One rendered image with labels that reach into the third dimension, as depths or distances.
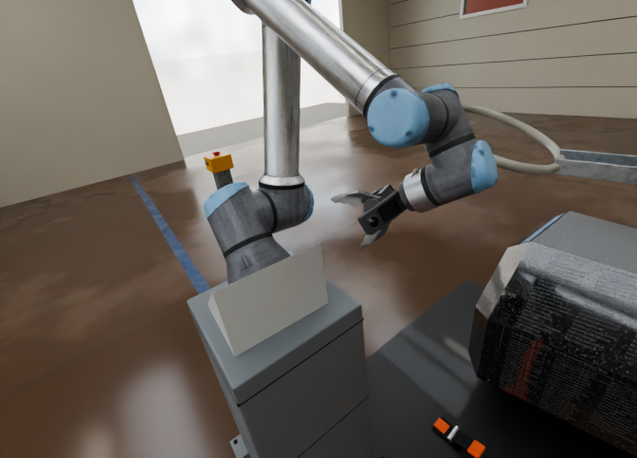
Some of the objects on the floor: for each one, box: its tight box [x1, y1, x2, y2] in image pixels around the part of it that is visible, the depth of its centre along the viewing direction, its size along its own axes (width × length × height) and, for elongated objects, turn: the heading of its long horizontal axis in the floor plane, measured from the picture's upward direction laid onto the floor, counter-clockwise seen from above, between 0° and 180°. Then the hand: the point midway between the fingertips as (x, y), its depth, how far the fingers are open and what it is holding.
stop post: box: [204, 151, 234, 190], centre depth 194 cm, size 20×20×109 cm
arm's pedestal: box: [187, 251, 385, 458], centre depth 113 cm, size 50×50×85 cm
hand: (343, 225), depth 81 cm, fingers open, 14 cm apart
